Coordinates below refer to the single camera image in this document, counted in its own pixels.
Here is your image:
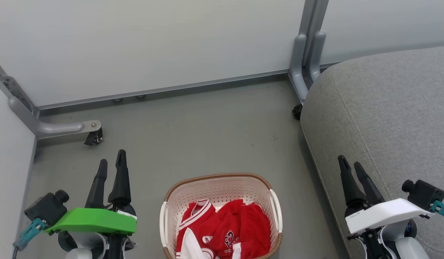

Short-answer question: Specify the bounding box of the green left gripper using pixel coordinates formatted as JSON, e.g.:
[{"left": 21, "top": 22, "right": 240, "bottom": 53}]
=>
[{"left": 44, "top": 149, "right": 138, "bottom": 236}]

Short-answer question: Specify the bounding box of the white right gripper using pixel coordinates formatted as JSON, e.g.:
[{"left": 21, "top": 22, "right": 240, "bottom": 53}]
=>
[{"left": 337, "top": 155, "right": 435, "bottom": 235}]

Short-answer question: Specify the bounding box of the grey fabric sofa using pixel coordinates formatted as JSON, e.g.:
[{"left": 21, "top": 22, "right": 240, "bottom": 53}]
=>
[{"left": 300, "top": 45, "right": 444, "bottom": 259}]

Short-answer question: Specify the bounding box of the black caster wheel with lever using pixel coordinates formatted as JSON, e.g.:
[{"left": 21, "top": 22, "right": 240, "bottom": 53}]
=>
[{"left": 84, "top": 128, "right": 104, "bottom": 146}]

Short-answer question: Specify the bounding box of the grey partition foot with plate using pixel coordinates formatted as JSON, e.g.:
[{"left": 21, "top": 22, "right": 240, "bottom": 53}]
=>
[{"left": 7, "top": 95, "right": 102, "bottom": 139}]

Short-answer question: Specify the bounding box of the red white striped jacket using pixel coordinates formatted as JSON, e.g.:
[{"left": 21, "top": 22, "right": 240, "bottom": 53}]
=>
[{"left": 175, "top": 198, "right": 222, "bottom": 259}]

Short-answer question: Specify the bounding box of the white perforated laundry basket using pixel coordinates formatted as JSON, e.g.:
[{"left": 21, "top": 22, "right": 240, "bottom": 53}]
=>
[{"left": 159, "top": 173, "right": 283, "bottom": 259}]

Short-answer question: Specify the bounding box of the red garment with print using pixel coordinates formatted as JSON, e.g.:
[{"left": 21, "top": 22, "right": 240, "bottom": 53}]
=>
[{"left": 207, "top": 199, "right": 272, "bottom": 259}]

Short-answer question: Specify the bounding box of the grey forked partition foot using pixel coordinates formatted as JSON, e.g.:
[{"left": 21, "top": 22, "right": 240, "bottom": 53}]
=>
[{"left": 288, "top": 31, "right": 327, "bottom": 105}]

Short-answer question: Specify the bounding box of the teal plug right camera cable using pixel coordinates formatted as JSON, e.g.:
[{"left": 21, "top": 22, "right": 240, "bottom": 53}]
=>
[{"left": 430, "top": 200, "right": 444, "bottom": 221}]

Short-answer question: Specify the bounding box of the teal plug camera cable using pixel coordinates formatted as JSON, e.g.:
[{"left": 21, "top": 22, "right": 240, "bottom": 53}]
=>
[
  {"left": 12, "top": 217, "right": 48, "bottom": 259},
  {"left": 430, "top": 200, "right": 444, "bottom": 221}
]

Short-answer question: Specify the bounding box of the teal plug left camera cable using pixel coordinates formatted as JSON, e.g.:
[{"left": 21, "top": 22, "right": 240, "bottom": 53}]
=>
[{"left": 12, "top": 217, "right": 48, "bottom": 259}]

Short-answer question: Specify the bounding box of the grey metal partition rail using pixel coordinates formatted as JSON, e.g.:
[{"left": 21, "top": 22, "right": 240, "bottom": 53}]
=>
[{"left": 34, "top": 69, "right": 291, "bottom": 111}]

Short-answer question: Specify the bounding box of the grey metal partition post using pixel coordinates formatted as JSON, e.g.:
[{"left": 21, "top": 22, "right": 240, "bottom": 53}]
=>
[{"left": 299, "top": 0, "right": 330, "bottom": 67}]

